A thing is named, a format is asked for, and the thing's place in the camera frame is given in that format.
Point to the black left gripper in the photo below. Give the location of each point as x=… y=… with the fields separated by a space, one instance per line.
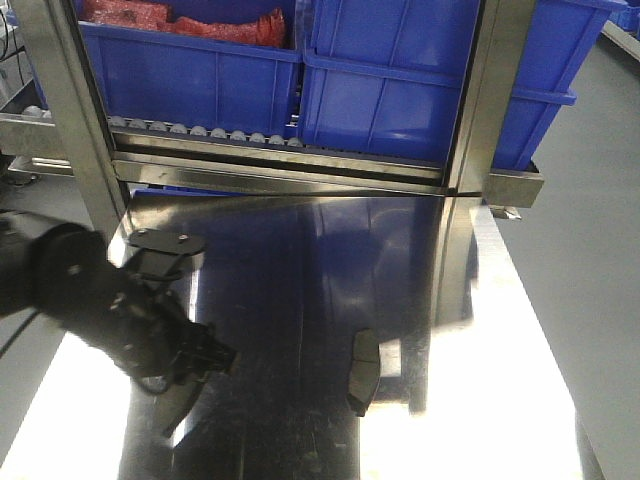
x=143 y=330

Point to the grey brake pad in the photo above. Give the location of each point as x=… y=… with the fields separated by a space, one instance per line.
x=365 y=370
x=175 y=405

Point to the grey roller track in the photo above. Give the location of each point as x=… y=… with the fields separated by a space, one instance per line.
x=157 y=128

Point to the left blue plastic bin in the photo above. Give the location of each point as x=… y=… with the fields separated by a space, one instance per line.
x=162 y=76

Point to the blue plastic bin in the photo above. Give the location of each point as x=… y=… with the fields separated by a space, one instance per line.
x=162 y=76
x=385 y=77

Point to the right blue plastic bin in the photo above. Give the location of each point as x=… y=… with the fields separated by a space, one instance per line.
x=385 y=77

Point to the red mesh bags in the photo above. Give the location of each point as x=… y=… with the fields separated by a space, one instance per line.
x=268 y=30

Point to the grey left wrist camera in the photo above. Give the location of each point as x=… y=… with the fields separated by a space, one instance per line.
x=164 y=256

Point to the stainless steel rack frame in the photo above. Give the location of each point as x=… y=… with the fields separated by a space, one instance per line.
x=104 y=162

